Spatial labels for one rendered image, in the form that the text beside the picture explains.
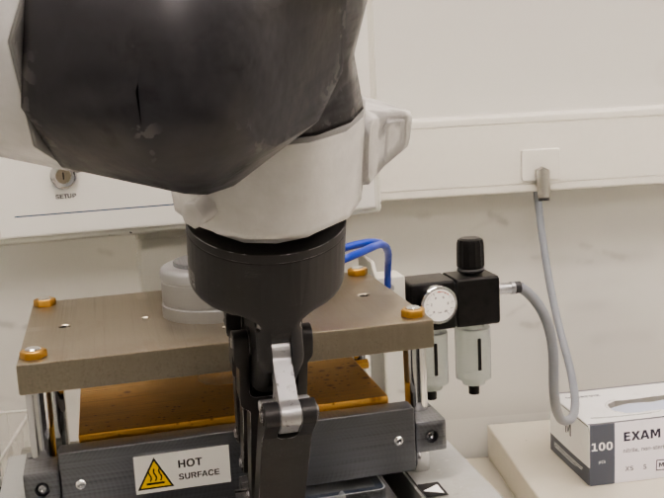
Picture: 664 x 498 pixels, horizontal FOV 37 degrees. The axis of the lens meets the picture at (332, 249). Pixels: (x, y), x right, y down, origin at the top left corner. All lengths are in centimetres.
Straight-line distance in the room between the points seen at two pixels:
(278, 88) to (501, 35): 101
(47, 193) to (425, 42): 62
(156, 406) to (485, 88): 75
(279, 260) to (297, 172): 5
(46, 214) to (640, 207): 83
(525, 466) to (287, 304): 83
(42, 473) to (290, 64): 38
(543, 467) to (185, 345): 69
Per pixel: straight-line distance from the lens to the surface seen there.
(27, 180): 84
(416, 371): 69
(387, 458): 68
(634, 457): 121
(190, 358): 65
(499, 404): 140
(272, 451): 48
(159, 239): 88
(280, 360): 46
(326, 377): 73
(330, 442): 66
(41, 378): 65
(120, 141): 32
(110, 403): 71
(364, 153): 45
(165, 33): 30
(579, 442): 121
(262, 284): 44
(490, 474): 134
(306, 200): 42
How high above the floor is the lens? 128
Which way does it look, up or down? 10 degrees down
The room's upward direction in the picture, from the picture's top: 3 degrees counter-clockwise
